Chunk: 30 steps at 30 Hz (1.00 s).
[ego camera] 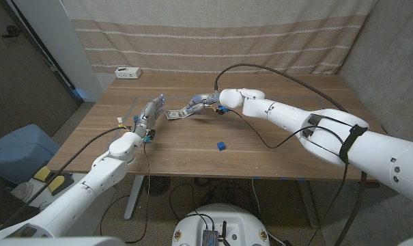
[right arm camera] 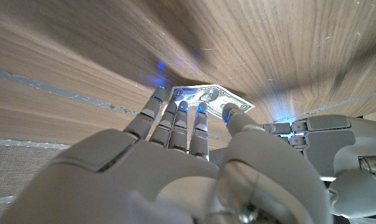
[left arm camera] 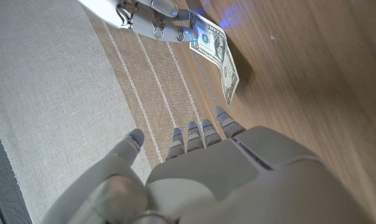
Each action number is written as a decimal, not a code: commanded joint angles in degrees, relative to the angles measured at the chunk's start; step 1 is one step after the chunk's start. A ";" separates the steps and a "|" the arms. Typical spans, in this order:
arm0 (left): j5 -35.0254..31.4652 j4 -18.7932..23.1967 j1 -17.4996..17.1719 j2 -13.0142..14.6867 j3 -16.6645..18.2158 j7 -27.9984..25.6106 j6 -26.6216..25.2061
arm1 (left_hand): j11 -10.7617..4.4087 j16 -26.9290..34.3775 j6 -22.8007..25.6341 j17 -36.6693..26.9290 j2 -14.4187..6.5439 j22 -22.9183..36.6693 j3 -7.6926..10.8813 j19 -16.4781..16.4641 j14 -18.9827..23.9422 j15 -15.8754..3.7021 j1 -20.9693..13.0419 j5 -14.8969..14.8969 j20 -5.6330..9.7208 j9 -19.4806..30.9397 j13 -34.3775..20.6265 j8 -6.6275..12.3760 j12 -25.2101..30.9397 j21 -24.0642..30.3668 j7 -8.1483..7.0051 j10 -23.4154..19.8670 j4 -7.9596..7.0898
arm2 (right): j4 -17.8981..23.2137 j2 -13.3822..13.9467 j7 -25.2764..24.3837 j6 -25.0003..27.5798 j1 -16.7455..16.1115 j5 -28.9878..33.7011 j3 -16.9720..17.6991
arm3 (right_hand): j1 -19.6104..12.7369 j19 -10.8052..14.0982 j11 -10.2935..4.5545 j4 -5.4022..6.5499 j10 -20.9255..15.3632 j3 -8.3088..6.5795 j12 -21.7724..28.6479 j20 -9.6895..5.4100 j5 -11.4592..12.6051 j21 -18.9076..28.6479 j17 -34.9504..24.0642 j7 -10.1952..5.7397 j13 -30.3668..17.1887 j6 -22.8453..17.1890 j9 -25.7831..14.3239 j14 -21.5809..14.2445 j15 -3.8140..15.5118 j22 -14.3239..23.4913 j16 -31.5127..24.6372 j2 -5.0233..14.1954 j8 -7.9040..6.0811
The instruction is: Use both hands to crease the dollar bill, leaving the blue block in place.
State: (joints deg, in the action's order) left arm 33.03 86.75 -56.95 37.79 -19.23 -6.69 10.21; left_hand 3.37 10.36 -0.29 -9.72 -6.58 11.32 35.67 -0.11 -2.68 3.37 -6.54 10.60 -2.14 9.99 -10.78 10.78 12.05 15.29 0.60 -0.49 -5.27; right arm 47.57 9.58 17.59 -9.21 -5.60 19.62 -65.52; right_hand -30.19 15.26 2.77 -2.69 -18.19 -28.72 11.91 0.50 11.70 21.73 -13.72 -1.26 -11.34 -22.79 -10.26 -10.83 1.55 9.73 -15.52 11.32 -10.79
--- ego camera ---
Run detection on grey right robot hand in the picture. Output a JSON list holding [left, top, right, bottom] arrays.
[[184, 91, 225, 119]]

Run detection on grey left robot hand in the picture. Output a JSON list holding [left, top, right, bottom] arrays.
[[132, 94, 166, 138]]

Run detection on one dollar bill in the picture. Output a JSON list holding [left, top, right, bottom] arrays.
[[165, 107, 193, 120]]

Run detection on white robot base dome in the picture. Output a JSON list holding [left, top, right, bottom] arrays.
[[171, 203, 271, 246]]

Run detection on white power strip box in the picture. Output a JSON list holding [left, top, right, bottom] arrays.
[[115, 67, 142, 80]]

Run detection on beige striped curtain backdrop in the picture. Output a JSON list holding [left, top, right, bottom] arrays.
[[61, 0, 378, 75]]

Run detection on round black floor fan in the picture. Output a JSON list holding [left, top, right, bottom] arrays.
[[144, 175, 171, 197]]

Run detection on white table leg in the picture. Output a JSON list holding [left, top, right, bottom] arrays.
[[124, 175, 145, 219]]

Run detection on yellow black foot pedal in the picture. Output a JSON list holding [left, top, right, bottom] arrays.
[[33, 166, 74, 196]]

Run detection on black antenna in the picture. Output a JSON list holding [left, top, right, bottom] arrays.
[[220, 221, 231, 246]]

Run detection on blue plastic bin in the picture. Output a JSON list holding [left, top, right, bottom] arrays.
[[0, 124, 61, 185]]

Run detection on grey electronics box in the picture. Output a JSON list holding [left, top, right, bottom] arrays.
[[201, 229, 220, 246]]

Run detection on grey table leg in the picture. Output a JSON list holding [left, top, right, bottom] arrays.
[[298, 180, 319, 229]]

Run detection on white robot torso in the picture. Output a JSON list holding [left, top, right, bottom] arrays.
[[0, 236, 126, 246]]

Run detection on person's black trouser leg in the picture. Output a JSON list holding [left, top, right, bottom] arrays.
[[0, 163, 35, 228]]

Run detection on white connector with coloured wires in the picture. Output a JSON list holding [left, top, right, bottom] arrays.
[[116, 117, 134, 131]]

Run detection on thin black left wrist cable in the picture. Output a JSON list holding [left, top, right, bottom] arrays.
[[124, 143, 151, 244]]

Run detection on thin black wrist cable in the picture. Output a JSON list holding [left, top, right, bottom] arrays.
[[226, 109, 349, 246], [124, 143, 151, 244]]

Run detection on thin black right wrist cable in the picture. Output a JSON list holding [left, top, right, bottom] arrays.
[[226, 109, 349, 246]]

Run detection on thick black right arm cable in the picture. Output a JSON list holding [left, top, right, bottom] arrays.
[[214, 63, 368, 246]]

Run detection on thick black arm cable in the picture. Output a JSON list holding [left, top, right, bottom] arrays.
[[214, 63, 368, 246], [0, 126, 132, 234]]

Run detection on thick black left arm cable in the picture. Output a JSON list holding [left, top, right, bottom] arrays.
[[0, 126, 132, 234]]

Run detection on white floor cable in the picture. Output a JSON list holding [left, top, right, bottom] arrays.
[[251, 177, 262, 216]]

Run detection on white wall panel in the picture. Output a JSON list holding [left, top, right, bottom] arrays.
[[11, 0, 104, 103]]

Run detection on black right arm strap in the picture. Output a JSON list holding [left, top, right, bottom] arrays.
[[339, 124, 369, 164]]

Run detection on black door handle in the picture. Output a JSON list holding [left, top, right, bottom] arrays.
[[1, 25, 22, 38]]

